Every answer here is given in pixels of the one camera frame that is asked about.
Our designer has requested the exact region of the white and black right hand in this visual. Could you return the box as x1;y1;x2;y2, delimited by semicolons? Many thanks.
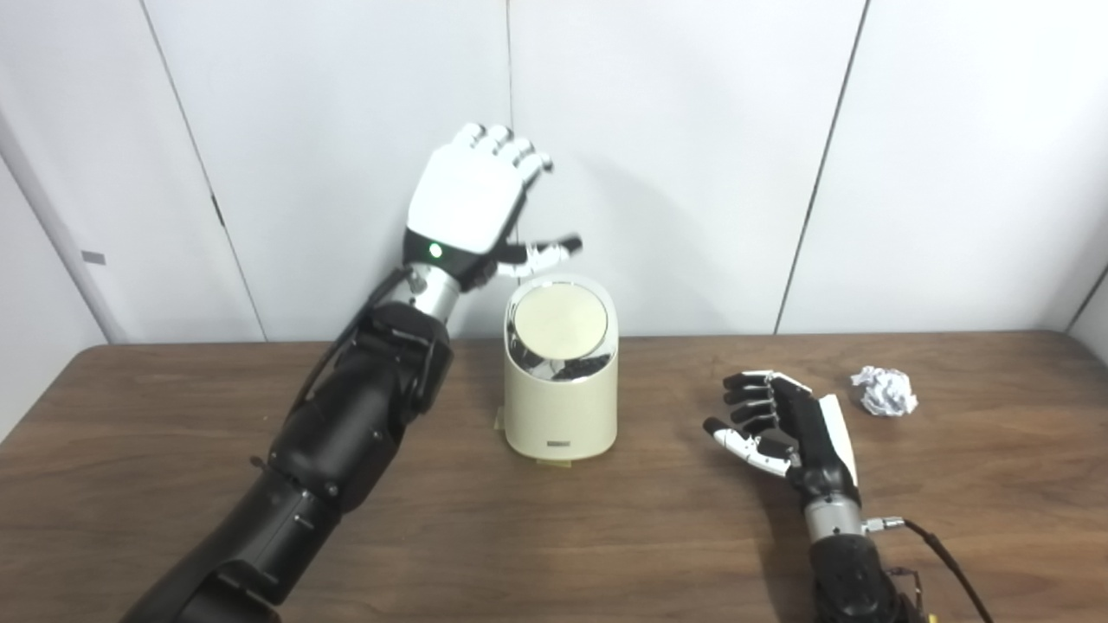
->
703;370;862;507

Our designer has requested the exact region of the white and black left hand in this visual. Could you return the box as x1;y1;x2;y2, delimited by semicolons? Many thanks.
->
403;122;583;292

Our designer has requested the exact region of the white paper ball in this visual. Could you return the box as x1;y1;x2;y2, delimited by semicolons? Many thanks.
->
850;366;918;418

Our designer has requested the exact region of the round cream bin lid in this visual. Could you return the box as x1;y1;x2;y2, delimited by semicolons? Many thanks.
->
512;283;609;360

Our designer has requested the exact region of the cream-colored bin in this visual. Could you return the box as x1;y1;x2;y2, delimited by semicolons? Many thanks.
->
504;274;620;462

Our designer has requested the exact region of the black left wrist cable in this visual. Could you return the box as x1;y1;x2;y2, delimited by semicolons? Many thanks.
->
290;267;416;416

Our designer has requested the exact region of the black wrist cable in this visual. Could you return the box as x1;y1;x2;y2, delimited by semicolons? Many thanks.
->
866;516;996;623
290;267;416;416

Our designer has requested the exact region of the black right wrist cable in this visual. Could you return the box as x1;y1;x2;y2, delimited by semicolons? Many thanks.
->
866;516;996;623

